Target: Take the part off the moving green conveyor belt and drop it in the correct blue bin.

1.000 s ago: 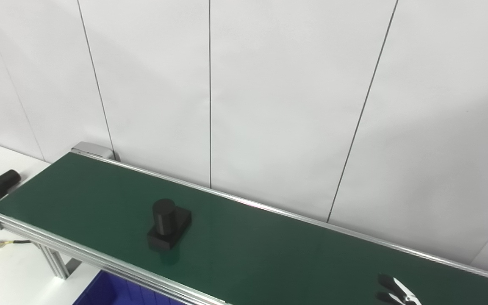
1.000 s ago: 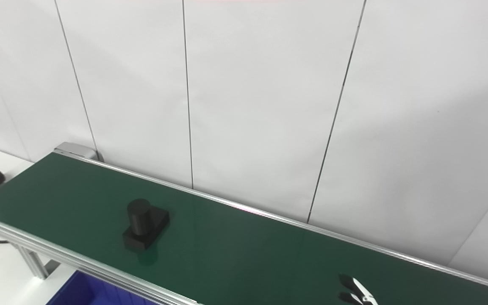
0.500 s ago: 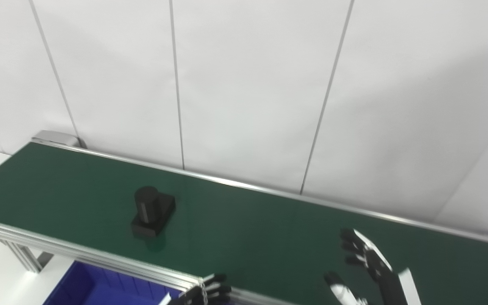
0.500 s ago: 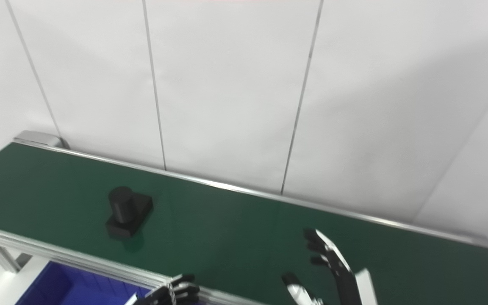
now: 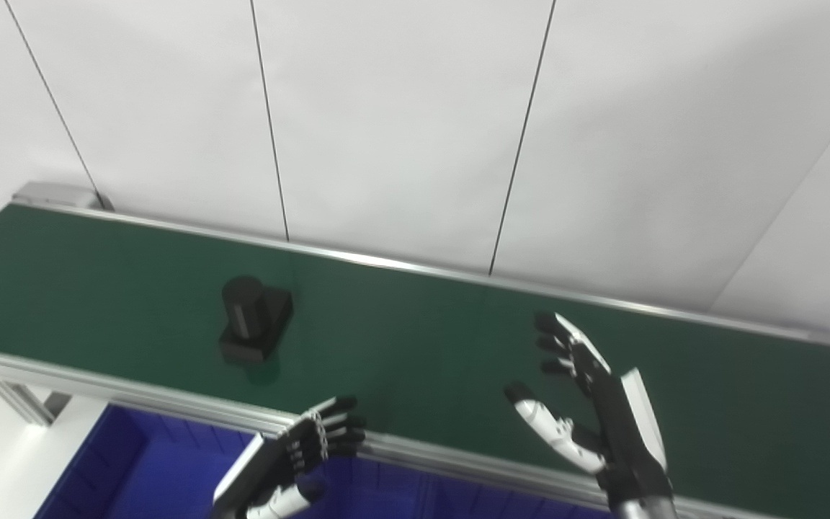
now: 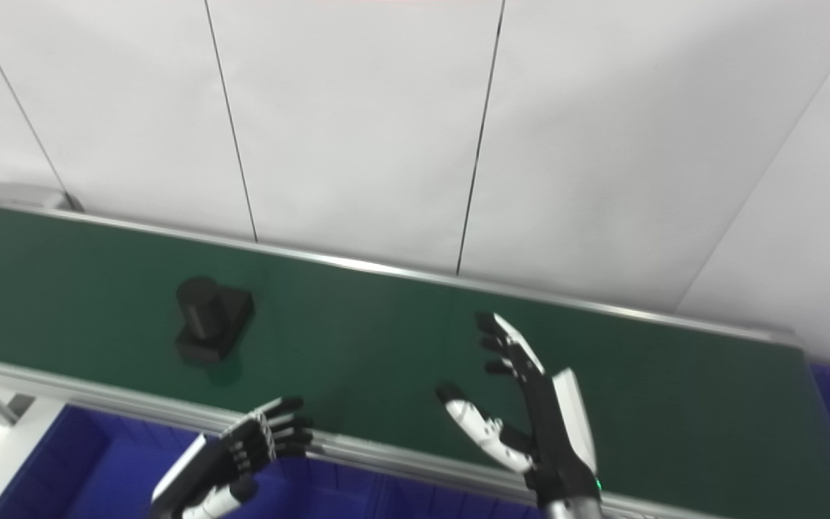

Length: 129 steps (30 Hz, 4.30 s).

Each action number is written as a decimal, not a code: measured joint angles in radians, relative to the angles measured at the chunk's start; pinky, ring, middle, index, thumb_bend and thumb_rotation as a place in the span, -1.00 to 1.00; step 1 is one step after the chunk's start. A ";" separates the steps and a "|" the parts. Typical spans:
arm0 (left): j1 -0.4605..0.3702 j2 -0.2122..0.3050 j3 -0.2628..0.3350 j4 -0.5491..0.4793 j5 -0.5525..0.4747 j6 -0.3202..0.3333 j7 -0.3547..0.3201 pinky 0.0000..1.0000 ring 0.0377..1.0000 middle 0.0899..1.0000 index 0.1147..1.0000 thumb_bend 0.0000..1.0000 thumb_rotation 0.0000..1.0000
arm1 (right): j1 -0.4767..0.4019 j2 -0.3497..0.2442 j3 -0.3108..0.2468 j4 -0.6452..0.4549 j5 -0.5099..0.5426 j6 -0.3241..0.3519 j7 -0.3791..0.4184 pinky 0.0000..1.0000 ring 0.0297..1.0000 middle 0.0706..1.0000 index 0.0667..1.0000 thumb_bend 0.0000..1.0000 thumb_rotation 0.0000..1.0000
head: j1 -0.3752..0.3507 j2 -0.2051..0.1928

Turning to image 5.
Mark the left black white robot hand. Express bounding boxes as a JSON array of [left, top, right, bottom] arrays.
[[212, 395, 367, 519]]

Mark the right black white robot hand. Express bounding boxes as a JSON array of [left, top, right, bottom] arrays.
[[504, 311, 675, 505]]

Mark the black cylinder block part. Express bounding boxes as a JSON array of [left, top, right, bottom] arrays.
[[218, 276, 294, 363]]

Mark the blue plastic bin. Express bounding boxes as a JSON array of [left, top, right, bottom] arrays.
[[415, 469, 607, 519], [33, 404, 423, 519]]

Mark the green conveyor belt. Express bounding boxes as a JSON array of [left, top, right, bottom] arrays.
[[0, 204, 830, 519], [0, 198, 830, 519]]

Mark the aluminium conveyor leg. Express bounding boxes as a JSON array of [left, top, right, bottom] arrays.
[[0, 373, 71, 427]]

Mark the grey conveyor end housing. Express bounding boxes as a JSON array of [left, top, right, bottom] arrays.
[[12, 182, 110, 211]]

